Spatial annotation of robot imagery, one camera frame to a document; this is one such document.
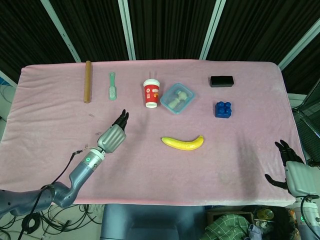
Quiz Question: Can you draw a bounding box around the red paper cup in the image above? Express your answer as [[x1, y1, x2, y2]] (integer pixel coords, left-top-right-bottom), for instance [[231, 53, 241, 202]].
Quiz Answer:
[[142, 78, 161, 109]]

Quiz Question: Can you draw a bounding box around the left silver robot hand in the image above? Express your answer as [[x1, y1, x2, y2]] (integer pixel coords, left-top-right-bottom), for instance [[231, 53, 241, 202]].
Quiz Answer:
[[96, 108, 130, 154]]

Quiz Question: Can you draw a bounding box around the black rectangular tray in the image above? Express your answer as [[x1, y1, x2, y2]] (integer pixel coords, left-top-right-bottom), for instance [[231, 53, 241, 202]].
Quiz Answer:
[[209, 75, 236, 88]]

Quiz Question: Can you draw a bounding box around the pink table cloth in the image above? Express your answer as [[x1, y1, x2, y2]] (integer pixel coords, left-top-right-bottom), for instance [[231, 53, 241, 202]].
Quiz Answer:
[[0, 59, 306, 208]]

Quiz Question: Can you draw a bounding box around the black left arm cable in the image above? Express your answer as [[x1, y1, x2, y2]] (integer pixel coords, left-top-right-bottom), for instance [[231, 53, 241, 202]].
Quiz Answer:
[[21, 148, 92, 235]]

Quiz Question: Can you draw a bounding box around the brown wooden rolling pin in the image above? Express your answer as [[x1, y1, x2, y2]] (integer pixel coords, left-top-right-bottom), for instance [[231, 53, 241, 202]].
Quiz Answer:
[[83, 60, 93, 104]]

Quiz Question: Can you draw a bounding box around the yellow banana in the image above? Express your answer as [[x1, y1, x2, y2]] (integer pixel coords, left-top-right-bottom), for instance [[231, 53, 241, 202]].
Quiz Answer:
[[160, 135, 205, 151]]

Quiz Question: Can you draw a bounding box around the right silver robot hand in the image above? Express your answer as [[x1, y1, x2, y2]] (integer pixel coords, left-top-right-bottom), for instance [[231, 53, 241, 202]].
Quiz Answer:
[[264, 139, 320, 199]]

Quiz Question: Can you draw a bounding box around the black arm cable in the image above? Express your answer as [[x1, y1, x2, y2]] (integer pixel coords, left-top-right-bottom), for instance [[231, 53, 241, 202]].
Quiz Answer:
[[299, 194, 320, 237], [21, 148, 92, 235]]

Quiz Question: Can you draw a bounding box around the yellow bottle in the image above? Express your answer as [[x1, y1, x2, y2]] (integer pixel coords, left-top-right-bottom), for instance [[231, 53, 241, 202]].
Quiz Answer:
[[254, 208, 275, 222]]

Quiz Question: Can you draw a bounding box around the clear container with blue lid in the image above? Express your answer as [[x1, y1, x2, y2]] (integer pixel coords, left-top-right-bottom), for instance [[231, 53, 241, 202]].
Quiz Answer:
[[159, 82, 196, 116]]

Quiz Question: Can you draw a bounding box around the green plastic brush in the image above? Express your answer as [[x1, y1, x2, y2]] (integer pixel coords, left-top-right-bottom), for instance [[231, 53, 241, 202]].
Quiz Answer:
[[108, 71, 118, 101]]

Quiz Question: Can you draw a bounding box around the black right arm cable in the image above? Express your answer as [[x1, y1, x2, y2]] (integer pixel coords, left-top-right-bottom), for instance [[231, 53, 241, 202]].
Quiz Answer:
[[299, 194, 320, 237]]

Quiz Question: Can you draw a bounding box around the grey robot torso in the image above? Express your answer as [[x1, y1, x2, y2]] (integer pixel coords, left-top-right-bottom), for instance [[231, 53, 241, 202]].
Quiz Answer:
[[101, 203, 208, 240]]

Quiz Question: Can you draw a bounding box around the white frame post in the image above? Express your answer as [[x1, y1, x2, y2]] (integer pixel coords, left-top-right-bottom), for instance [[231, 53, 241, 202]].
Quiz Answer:
[[39, 0, 82, 63], [278, 18, 320, 71], [199, 0, 227, 61], [117, 0, 137, 61], [0, 69, 18, 88]]

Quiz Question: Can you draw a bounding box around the black bag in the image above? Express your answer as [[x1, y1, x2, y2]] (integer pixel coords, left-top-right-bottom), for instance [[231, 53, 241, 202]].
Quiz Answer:
[[262, 206, 297, 240]]

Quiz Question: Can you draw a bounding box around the green checked cloth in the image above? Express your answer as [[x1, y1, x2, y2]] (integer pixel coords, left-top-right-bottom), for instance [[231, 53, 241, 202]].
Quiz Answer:
[[201, 213, 253, 240]]

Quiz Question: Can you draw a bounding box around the blue toy building block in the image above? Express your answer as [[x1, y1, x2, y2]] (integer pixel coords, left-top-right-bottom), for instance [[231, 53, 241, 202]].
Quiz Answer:
[[214, 100, 234, 119]]

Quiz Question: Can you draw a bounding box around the black floor cable bundle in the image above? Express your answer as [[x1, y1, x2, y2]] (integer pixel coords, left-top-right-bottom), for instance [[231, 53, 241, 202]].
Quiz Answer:
[[0, 203, 103, 237]]

